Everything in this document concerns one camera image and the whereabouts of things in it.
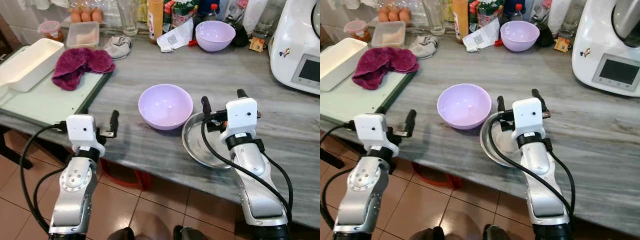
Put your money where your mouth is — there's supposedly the silver metal plate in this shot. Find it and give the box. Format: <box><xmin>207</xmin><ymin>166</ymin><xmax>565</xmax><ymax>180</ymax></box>
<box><xmin>181</xmin><ymin>112</ymin><xmax>237</xmax><ymax>170</ymax></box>
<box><xmin>479</xmin><ymin>113</ymin><xmax>525</xmax><ymax>169</ymax></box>

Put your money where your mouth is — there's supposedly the lilac plastic bowl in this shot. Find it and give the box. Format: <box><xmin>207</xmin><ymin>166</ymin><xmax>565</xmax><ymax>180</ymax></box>
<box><xmin>138</xmin><ymin>83</ymin><xmax>194</xmax><ymax>132</ymax></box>
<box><xmin>499</xmin><ymin>20</ymin><xmax>541</xmax><ymax>53</ymax></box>
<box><xmin>436</xmin><ymin>83</ymin><xmax>493</xmax><ymax>131</ymax></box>
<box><xmin>194</xmin><ymin>20</ymin><xmax>237</xmax><ymax>53</ymax></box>

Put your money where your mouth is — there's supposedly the red stool under counter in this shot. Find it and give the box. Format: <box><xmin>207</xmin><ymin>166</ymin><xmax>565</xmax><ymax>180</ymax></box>
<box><xmin>410</xmin><ymin>160</ymin><xmax>464</xmax><ymax>190</ymax></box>
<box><xmin>99</xmin><ymin>158</ymin><xmax>154</xmax><ymax>191</ymax></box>

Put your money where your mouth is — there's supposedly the small black pouch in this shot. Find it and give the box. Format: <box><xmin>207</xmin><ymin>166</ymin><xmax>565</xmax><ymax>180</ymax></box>
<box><xmin>537</xmin><ymin>23</ymin><xmax>555</xmax><ymax>48</ymax></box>
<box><xmin>232</xmin><ymin>24</ymin><xmax>250</xmax><ymax>49</ymax></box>

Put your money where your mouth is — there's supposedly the white green-edged cutting board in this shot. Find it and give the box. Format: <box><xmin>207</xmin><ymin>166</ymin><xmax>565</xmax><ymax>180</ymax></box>
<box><xmin>0</xmin><ymin>45</ymin><xmax>114</xmax><ymax>127</ymax></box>
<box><xmin>320</xmin><ymin>69</ymin><xmax>417</xmax><ymax>124</ymax></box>

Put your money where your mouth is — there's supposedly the magenta towel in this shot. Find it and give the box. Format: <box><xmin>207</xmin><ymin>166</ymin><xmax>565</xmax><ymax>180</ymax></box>
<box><xmin>351</xmin><ymin>46</ymin><xmax>420</xmax><ymax>92</ymax></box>
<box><xmin>51</xmin><ymin>47</ymin><xmax>117</xmax><ymax>92</ymax></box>

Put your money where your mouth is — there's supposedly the white paper with QR code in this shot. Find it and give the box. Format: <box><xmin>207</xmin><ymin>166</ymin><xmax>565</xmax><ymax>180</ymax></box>
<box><xmin>462</xmin><ymin>18</ymin><xmax>501</xmax><ymax>53</ymax></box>
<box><xmin>156</xmin><ymin>18</ymin><xmax>195</xmax><ymax>54</ymax></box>

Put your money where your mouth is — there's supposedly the white kitchen machine with display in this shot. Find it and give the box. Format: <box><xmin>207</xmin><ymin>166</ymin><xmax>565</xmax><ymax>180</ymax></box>
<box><xmin>268</xmin><ymin>0</ymin><xmax>321</xmax><ymax>96</ymax></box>
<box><xmin>571</xmin><ymin>0</ymin><xmax>640</xmax><ymax>99</ymax></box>

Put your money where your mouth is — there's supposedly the grey crumpled cloth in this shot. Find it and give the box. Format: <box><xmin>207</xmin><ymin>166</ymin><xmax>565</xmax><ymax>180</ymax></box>
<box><xmin>407</xmin><ymin>34</ymin><xmax>440</xmax><ymax>60</ymax></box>
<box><xmin>103</xmin><ymin>34</ymin><xmax>133</xmax><ymax>61</ymax></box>

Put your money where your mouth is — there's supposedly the white plastic bag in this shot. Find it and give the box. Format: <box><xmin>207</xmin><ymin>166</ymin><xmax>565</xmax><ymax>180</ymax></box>
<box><xmin>241</xmin><ymin>0</ymin><xmax>269</xmax><ymax>36</ymax></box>
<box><xmin>547</xmin><ymin>0</ymin><xmax>573</xmax><ymax>36</ymax></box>

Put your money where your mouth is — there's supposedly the clear glass jar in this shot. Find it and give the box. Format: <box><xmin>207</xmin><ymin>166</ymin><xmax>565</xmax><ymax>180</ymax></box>
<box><xmin>254</xmin><ymin>0</ymin><xmax>284</xmax><ymax>39</ymax></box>
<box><xmin>558</xmin><ymin>0</ymin><xmax>587</xmax><ymax>39</ymax></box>

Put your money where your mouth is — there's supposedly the dark bottle with red cap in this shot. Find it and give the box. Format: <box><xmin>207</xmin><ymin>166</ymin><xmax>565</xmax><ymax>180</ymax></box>
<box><xmin>204</xmin><ymin>3</ymin><xmax>220</xmax><ymax>24</ymax></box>
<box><xmin>509</xmin><ymin>3</ymin><xmax>526</xmax><ymax>24</ymax></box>

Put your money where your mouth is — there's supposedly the clear lidded plastic box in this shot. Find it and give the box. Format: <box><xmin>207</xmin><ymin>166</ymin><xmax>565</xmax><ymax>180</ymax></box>
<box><xmin>66</xmin><ymin>20</ymin><xmax>101</xmax><ymax>50</ymax></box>
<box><xmin>370</xmin><ymin>20</ymin><xmax>407</xmax><ymax>49</ymax></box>

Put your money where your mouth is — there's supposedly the orange juice bottle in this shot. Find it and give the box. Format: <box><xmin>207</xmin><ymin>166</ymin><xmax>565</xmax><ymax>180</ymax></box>
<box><xmin>147</xmin><ymin>0</ymin><xmax>165</xmax><ymax>45</ymax></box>
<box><xmin>452</xmin><ymin>0</ymin><xmax>470</xmax><ymax>44</ymax></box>

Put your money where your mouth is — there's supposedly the white rectangular plastic tub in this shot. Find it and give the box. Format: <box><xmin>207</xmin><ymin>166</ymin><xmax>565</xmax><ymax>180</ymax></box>
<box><xmin>0</xmin><ymin>38</ymin><xmax>65</xmax><ymax>93</ymax></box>
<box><xmin>320</xmin><ymin>37</ymin><xmax>370</xmax><ymax>93</ymax></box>

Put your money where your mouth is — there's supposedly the green and red food bag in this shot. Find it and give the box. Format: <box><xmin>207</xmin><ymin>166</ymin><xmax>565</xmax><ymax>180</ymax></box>
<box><xmin>468</xmin><ymin>0</ymin><xmax>506</xmax><ymax>29</ymax></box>
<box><xmin>163</xmin><ymin>0</ymin><xmax>200</xmax><ymax>32</ymax></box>

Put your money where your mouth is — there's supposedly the dark left robot foot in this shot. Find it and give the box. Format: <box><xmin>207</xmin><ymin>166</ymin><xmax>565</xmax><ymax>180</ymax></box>
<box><xmin>107</xmin><ymin>227</ymin><xmax>136</xmax><ymax>240</ymax></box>
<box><xmin>409</xmin><ymin>226</ymin><xmax>446</xmax><ymax>240</ymax></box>

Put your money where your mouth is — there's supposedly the dark robot foot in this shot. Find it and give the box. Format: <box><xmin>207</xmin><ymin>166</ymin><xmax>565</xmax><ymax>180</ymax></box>
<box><xmin>409</xmin><ymin>226</ymin><xmax>446</xmax><ymax>240</ymax></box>
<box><xmin>173</xmin><ymin>225</ymin><xmax>207</xmax><ymax>240</ymax></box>
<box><xmin>482</xmin><ymin>224</ymin><xmax>512</xmax><ymax>240</ymax></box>
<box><xmin>107</xmin><ymin>227</ymin><xmax>136</xmax><ymax>240</ymax></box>

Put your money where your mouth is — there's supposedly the clear drinking glass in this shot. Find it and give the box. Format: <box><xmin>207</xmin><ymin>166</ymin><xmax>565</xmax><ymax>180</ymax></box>
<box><xmin>117</xmin><ymin>0</ymin><xmax>139</xmax><ymax>37</ymax></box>
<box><xmin>422</xmin><ymin>0</ymin><xmax>446</xmax><ymax>36</ymax></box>

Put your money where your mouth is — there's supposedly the small red-lidded plastic tub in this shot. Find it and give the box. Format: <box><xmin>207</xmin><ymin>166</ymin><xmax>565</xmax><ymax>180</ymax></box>
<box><xmin>342</xmin><ymin>19</ymin><xmax>372</xmax><ymax>43</ymax></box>
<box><xmin>37</xmin><ymin>20</ymin><xmax>65</xmax><ymax>43</ymax></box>

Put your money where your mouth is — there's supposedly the dark right robot foot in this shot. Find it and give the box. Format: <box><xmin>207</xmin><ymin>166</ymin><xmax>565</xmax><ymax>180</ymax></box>
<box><xmin>173</xmin><ymin>225</ymin><xmax>207</xmax><ymax>240</ymax></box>
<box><xmin>482</xmin><ymin>224</ymin><xmax>512</xmax><ymax>240</ymax></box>

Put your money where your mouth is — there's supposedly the long black right arm cable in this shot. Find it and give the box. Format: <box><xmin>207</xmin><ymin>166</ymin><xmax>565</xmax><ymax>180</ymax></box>
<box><xmin>200</xmin><ymin>116</ymin><xmax>294</xmax><ymax>223</ymax></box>
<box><xmin>487</xmin><ymin>115</ymin><xmax>574</xmax><ymax>217</ymax></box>

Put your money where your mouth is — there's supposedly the long black arm cable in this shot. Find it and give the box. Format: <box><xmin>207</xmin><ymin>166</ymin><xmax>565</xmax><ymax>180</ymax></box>
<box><xmin>320</xmin><ymin>123</ymin><xmax>357</xmax><ymax>232</ymax></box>
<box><xmin>18</xmin><ymin>123</ymin><xmax>69</xmax><ymax>235</ymax></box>
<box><xmin>200</xmin><ymin>116</ymin><xmax>294</xmax><ymax>223</ymax></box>
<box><xmin>487</xmin><ymin>115</ymin><xmax>574</xmax><ymax>217</ymax></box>

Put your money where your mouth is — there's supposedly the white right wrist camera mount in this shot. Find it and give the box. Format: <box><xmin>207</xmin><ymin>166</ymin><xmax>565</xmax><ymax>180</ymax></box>
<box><xmin>219</xmin><ymin>97</ymin><xmax>259</xmax><ymax>146</ymax></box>
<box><xmin>510</xmin><ymin>97</ymin><xmax>545</xmax><ymax>139</ymax></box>

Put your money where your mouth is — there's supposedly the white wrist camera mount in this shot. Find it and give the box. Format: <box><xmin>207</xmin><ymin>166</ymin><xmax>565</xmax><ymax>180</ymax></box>
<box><xmin>353</xmin><ymin>113</ymin><xmax>396</xmax><ymax>154</ymax></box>
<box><xmin>65</xmin><ymin>114</ymin><xmax>106</xmax><ymax>157</ymax></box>
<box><xmin>219</xmin><ymin>97</ymin><xmax>259</xmax><ymax>146</ymax></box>
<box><xmin>510</xmin><ymin>97</ymin><xmax>545</xmax><ymax>139</ymax></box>

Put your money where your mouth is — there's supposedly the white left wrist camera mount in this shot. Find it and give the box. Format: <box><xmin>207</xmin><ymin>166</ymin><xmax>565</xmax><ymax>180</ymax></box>
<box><xmin>65</xmin><ymin>114</ymin><xmax>106</xmax><ymax>157</ymax></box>
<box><xmin>353</xmin><ymin>113</ymin><xmax>396</xmax><ymax>154</ymax></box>

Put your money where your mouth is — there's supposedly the short black right arm cable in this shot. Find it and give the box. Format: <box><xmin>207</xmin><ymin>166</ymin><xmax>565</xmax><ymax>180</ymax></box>
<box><xmin>258</xmin><ymin>149</ymin><xmax>295</xmax><ymax>217</ymax></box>
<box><xmin>548</xmin><ymin>146</ymin><xmax>577</xmax><ymax>206</ymax></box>

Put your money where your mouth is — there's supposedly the long black left arm cable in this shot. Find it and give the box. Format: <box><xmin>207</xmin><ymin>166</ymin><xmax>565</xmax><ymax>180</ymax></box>
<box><xmin>320</xmin><ymin>123</ymin><xmax>357</xmax><ymax>232</ymax></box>
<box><xmin>18</xmin><ymin>123</ymin><xmax>69</xmax><ymax>235</ymax></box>

